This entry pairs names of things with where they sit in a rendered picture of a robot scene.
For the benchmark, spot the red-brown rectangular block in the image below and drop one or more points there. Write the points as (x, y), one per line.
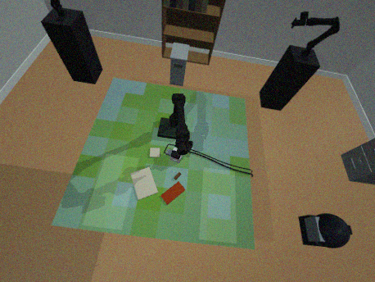
(172, 193)

